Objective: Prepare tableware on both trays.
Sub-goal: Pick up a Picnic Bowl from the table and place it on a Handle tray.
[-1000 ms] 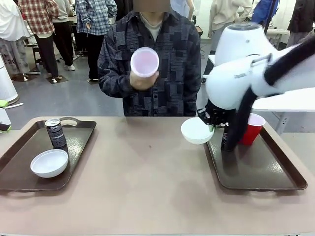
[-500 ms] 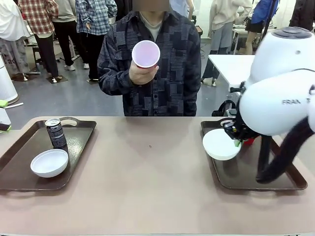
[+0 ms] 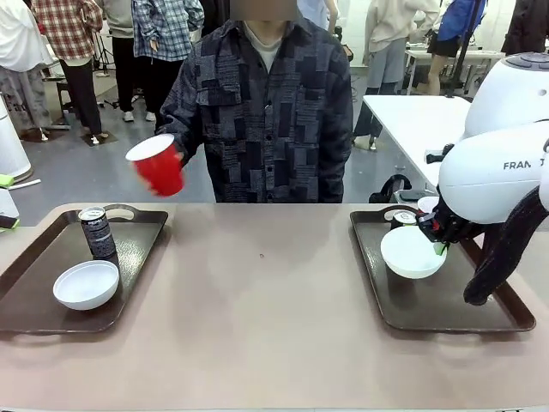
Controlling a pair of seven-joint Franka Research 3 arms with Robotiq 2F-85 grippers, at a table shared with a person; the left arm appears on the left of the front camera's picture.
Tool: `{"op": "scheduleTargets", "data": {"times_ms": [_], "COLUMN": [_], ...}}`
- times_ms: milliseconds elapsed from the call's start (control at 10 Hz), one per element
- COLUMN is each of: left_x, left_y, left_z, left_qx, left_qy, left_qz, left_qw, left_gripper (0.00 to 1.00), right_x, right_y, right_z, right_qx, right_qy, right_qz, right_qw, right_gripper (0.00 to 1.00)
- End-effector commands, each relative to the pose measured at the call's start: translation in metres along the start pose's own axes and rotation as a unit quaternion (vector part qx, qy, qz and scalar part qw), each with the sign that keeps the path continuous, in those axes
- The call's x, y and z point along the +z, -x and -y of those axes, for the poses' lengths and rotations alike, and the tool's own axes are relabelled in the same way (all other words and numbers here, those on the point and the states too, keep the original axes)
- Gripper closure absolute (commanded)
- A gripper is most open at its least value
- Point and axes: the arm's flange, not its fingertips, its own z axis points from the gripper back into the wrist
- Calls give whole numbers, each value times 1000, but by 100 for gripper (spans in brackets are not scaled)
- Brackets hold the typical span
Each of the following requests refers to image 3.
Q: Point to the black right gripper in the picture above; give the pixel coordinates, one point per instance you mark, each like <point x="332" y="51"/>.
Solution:
<point x="446" y="227"/>

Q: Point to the white bowl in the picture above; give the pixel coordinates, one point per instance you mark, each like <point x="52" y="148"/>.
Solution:
<point x="407" y="257"/>
<point x="86" y="287"/>

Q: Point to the person right forearm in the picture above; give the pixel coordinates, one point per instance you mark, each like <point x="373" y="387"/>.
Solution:
<point x="184" y="116"/>

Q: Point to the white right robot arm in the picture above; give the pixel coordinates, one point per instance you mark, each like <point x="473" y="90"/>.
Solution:
<point x="480" y="193"/>

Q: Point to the person right hand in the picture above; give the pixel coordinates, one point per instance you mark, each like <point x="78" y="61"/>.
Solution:
<point x="180" y="156"/>

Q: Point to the brown plastic tray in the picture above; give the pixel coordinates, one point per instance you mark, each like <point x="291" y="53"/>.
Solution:
<point x="429" y="300"/>
<point x="64" y="240"/>

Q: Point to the white table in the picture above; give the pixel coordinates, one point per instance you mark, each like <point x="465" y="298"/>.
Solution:
<point x="412" y="124"/>

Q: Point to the white background desk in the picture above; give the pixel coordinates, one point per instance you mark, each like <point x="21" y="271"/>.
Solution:
<point x="476" y="56"/>

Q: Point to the black pole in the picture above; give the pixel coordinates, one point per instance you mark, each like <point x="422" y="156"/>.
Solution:
<point x="465" y="47"/>

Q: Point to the bystander in beige top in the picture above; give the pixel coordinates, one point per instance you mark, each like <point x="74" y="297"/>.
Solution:
<point x="390" y="47"/>

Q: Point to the person in dark patchwork shirt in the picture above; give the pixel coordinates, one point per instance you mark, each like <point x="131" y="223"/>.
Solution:
<point x="266" y="120"/>

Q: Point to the bystander in blue jacket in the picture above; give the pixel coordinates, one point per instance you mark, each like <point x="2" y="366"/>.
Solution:
<point x="454" y="21"/>

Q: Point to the bystander in dark jacket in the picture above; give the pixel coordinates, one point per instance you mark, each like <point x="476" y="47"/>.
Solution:
<point x="525" y="26"/>

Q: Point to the bystander in blue plaid shirt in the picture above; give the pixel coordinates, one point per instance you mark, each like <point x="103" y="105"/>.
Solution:
<point x="165" y="30"/>

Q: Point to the bystander in red plaid shirt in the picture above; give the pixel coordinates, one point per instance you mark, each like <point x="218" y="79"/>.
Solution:
<point x="68" y="34"/>

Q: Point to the bystander in white top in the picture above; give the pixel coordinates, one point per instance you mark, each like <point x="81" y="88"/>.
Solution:
<point x="17" y="43"/>

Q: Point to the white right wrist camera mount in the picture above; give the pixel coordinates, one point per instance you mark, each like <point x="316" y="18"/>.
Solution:
<point x="433" y="158"/>

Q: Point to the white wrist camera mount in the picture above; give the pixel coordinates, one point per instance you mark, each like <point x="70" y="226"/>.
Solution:
<point x="433" y="158"/>
<point x="28" y="183"/>

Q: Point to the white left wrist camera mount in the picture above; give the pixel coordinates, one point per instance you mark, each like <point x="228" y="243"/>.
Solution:
<point x="28" y="183"/>

